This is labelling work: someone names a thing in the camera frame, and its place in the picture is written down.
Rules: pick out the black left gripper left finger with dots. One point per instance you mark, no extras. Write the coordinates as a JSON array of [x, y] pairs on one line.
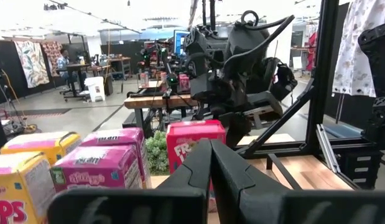
[[133, 208]]

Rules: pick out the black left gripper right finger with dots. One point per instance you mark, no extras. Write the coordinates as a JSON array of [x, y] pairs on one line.
[[304, 208]]

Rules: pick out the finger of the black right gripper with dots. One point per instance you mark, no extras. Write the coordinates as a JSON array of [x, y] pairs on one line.
[[237, 130]]

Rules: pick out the red Froot Loops cereal box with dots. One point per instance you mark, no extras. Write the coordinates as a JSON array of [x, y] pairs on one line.
[[186, 140]]

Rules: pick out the pink Raisin Bran cereal box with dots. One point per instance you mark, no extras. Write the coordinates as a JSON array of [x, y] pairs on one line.
[[95, 168], [117, 137]]

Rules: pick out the yellow Corn Pops cereal box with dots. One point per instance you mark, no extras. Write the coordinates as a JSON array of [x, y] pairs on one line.
[[12, 193], [39, 143]]

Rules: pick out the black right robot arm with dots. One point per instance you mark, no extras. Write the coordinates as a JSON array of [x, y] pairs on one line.
[[245, 40]]

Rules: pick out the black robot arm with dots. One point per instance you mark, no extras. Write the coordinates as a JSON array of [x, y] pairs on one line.
[[158, 56]]

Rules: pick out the bushy green plant woven pot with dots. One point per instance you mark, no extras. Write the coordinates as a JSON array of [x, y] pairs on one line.
[[156, 152]]

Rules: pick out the silver metal bar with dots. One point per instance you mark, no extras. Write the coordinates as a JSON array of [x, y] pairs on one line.
[[327, 147]]

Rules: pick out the blue-lit monitor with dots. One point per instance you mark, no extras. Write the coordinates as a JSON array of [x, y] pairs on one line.
[[181, 43]]

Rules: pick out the wooden workbench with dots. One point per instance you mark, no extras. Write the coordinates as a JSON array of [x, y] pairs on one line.
[[142, 101]]

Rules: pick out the white bin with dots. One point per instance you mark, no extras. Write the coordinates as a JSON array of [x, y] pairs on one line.
[[95, 90]]

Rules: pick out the white floral hanging fabric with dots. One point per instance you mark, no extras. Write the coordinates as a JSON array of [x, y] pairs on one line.
[[354, 62]]

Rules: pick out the dark work table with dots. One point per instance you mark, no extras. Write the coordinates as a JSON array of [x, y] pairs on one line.
[[77, 66]]

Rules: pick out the person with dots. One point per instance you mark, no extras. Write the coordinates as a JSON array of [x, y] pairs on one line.
[[63, 62]]

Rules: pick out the red patterned hanging fabric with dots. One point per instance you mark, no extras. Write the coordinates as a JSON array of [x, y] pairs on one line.
[[50, 51]]

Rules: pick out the black metal table frame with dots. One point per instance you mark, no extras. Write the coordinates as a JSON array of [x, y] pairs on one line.
[[322, 77]]

